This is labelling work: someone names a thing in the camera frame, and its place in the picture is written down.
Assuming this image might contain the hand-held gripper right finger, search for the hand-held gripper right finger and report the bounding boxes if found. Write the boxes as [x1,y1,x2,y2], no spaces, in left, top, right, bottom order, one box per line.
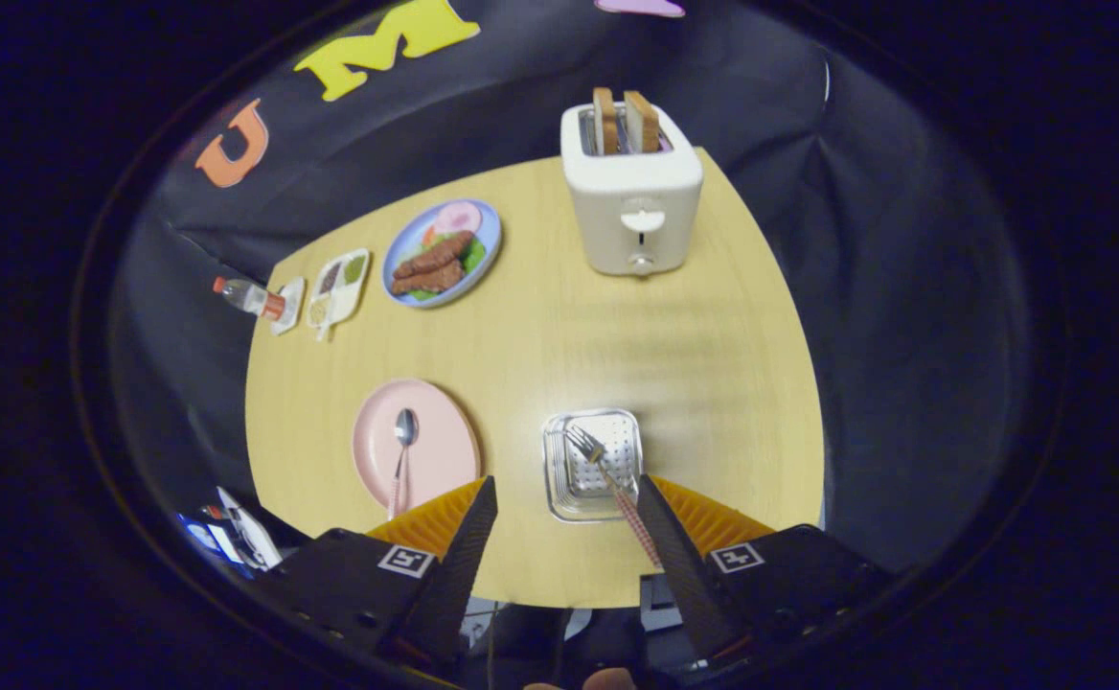
[634,474,896,672]

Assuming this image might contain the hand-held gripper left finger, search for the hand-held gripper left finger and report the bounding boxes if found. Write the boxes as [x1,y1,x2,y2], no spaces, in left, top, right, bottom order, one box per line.
[258,476,500,672]

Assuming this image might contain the fork with checked handle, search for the fork with checked handle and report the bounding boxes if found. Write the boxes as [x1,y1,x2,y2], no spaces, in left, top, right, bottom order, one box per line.
[565,425,664,568]

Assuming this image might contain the spoon with checked handle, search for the spoon with checked handle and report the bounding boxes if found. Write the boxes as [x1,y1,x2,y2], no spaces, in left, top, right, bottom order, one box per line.
[387,408,420,520]

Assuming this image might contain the pink plate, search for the pink plate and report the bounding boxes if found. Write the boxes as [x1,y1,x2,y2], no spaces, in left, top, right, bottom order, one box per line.
[352,378,482,512]

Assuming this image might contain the white stand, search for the white stand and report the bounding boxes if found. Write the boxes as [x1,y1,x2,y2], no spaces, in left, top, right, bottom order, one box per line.
[217,487,285,571]

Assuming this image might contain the blue lit screen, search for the blue lit screen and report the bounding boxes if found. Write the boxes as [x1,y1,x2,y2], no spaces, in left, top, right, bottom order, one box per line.
[176,513,235,566]

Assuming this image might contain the brown sausage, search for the brown sausage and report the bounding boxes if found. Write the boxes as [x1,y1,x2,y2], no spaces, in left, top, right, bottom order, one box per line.
[390,261,466,295]
[393,230,476,279]

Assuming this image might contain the white divided condiment tray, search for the white divided condiment tray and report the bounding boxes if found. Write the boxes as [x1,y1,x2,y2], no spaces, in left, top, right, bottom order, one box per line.
[307,248,371,343]

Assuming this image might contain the small white square dish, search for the small white square dish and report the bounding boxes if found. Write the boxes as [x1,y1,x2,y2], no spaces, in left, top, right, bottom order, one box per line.
[270,277,307,336]

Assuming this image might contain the blue plate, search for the blue plate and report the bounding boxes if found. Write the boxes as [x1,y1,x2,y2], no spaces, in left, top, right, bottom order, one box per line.
[382,198,503,309]

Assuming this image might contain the pink ham slice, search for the pink ham slice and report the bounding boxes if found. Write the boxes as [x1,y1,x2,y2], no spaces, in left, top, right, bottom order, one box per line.
[433,201,484,236]

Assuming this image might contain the clear bottle with red label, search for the clear bottle with red label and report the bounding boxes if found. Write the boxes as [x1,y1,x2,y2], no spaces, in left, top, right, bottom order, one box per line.
[213,276,287,320]

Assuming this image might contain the black backdrop cloth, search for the black backdrop cloth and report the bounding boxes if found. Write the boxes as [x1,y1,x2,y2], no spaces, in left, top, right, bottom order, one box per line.
[104,0,1030,576]

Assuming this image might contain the white toaster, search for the white toaster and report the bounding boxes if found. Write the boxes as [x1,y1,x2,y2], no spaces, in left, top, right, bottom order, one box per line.
[560,101,704,278]

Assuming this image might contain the toast slice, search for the toast slice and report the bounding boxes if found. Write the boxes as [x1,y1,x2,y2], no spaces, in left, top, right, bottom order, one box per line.
[592,87,621,156]
[624,90,662,154]

